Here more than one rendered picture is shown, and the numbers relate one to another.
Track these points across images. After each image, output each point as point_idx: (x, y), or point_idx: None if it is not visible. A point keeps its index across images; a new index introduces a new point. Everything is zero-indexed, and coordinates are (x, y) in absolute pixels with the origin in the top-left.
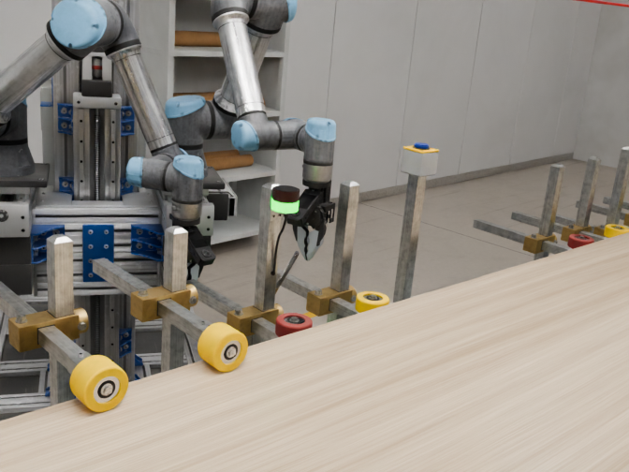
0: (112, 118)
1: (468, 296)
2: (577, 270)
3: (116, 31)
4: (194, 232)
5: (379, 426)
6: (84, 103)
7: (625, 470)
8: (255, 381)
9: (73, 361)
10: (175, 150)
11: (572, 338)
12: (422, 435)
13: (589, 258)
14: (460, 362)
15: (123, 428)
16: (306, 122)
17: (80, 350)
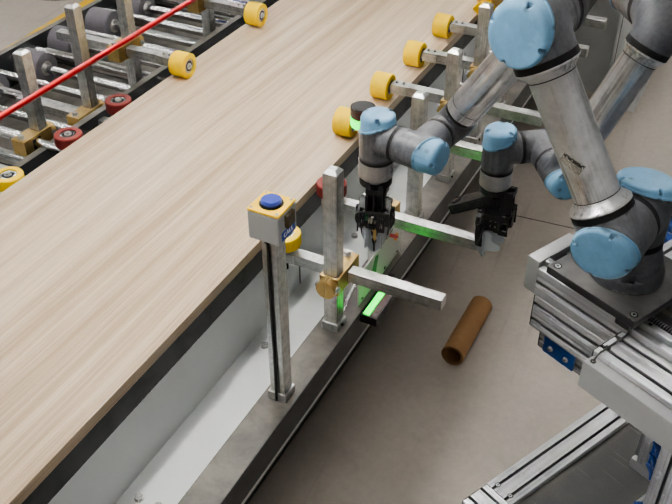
0: None
1: (192, 274)
2: (39, 401)
3: (623, 9)
4: (480, 194)
5: (233, 124)
6: None
7: (93, 136)
8: (318, 130)
9: (403, 81)
10: (552, 155)
11: (92, 241)
12: (207, 126)
13: (3, 457)
14: (191, 183)
15: (357, 91)
16: (407, 132)
17: (408, 86)
